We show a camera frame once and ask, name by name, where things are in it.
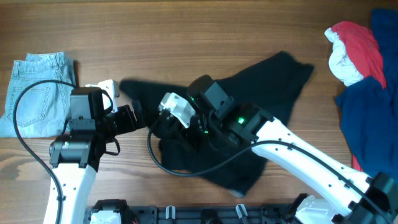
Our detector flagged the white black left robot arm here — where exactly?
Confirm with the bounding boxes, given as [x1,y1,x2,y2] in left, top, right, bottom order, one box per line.
[44,87,146,223]

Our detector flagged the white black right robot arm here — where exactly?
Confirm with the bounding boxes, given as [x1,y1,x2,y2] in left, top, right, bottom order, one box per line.
[158,75,397,223]

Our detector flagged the dark blue garment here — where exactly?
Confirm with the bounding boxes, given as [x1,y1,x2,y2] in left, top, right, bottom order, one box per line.
[336,9,397,179]

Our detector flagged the folded light blue jeans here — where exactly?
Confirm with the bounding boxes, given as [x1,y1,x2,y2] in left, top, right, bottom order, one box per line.
[1,52,76,138]

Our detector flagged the black t-shirt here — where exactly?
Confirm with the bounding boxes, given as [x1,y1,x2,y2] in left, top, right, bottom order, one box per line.
[120,52,314,197]

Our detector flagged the red white garment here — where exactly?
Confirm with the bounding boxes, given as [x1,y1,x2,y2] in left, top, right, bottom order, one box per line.
[324,21,387,88]

